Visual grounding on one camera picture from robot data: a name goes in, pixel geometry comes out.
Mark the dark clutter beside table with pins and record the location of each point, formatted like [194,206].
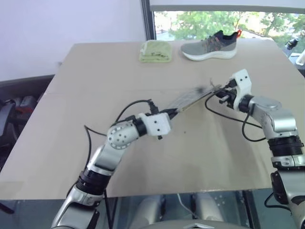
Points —
[16,112]

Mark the grey sneaker with white sole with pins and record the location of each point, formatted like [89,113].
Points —
[209,47]

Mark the dark window frame post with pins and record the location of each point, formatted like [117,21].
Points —
[148,21]

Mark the small black device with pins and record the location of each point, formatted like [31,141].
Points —
[292,43]

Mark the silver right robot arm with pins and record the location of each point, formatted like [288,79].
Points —
[281,121]

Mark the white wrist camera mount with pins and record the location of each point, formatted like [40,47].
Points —
[156,124]
[243,83]

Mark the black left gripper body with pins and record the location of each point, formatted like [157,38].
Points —
[171,114]

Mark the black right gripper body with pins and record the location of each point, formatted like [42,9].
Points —
[230,97]

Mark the white object by window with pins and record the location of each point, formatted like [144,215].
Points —
[301,58]

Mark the grey plaid zipper pouch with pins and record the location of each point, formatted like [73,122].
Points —
[190,97]

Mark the silver robot leg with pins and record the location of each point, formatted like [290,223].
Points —
[210,207]
[152,210]

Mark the folded green towel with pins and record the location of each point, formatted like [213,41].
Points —
[155,52]

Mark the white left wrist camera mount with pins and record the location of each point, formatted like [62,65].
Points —
[156,124]

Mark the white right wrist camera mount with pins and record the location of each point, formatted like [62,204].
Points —
[243,83]

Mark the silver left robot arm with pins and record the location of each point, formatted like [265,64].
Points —
[112,152]

